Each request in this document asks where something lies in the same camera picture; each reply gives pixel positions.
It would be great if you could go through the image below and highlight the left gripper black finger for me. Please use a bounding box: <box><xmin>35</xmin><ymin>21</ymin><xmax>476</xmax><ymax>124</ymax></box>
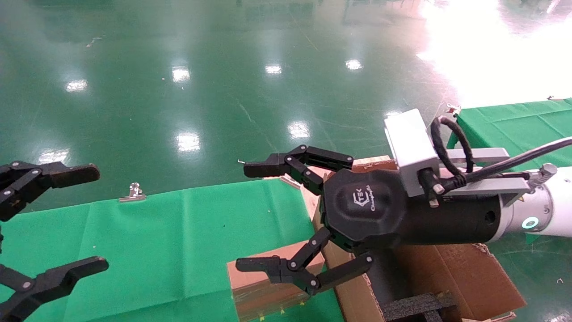
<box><xmin>0</xmin><ymin>161</ymin><xmax>101</xmax><ymax>222</ymax></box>
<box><xmin>0</xmin><ymin>256</ymin><xmax>109</xmax><ymax>322</ymax></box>

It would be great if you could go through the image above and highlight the small brown cardboard box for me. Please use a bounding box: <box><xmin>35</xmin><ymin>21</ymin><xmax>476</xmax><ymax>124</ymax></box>
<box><xmin>227</xmin><ymin>240</ymin><xmax>326</xmax><ymax>322</ymax></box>

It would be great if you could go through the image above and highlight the green table cloth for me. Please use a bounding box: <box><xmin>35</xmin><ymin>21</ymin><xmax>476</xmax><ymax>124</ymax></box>
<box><xmin>0</xmin><ymin>179</ymin><xmax>345</xmax><ymax>322</ymax></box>
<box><xmin>447</xmin><ymin>97</ymin><xmax>572</xmax><ymax>245</ymax></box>

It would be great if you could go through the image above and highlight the black foam insert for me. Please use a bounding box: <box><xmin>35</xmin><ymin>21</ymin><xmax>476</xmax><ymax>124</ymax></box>
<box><xmin>382</xmin><ymin>292</ymin><xmax>458</xmax><ymax>322</ymax></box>

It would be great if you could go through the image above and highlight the silver camera mount bracket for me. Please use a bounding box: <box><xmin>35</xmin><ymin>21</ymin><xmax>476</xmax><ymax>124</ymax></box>
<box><xmin>438</xmin><ymin>148</ymin><xmax>559</xmax><ymax>208</ymax></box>

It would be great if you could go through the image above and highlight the black camera cable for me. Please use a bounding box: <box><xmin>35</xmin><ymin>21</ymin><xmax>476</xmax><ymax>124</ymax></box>
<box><xmin>418</xmin><ymin>115</ymin><xmax>572</xmax><ymax>197</ymax></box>

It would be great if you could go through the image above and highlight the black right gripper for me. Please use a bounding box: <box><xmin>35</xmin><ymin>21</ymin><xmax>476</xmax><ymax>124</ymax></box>
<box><xmin>236</xmin><ymin>144</ymin><xmax>502</xmax><ymax>296</ymax></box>

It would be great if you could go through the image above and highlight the large open cardboard carton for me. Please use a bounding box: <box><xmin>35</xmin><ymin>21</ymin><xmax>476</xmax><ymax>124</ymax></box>
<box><xmin>311</xmin><ymin>157</ymin><xmax>527</xmax><ymax>322</ymax></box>

